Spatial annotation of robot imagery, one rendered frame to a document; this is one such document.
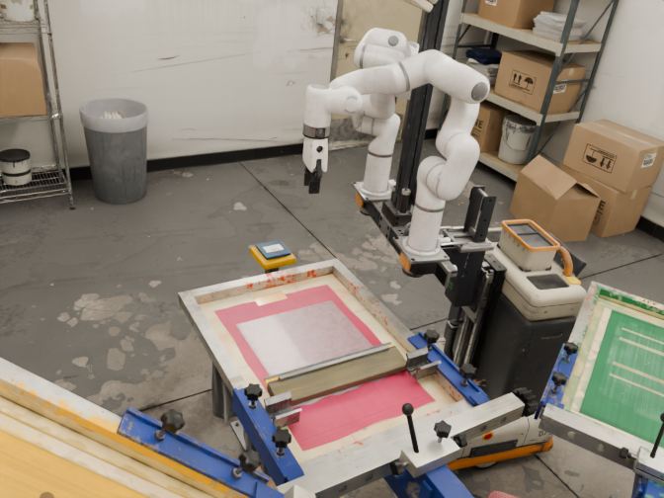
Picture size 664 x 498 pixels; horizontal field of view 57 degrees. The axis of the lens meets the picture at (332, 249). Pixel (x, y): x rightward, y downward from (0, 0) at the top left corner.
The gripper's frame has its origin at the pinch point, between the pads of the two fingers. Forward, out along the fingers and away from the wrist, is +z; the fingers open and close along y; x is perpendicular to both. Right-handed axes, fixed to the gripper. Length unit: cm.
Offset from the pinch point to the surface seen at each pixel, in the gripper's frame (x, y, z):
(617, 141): -293, 189, 67
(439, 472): -11, -78, 34
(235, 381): 28, -36, 39
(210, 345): 32, -20, 39
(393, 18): -183, 378, 21
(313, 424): 10, -51, 43
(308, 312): -0.9, -5.6, 42.9
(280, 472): 23, -68, 38
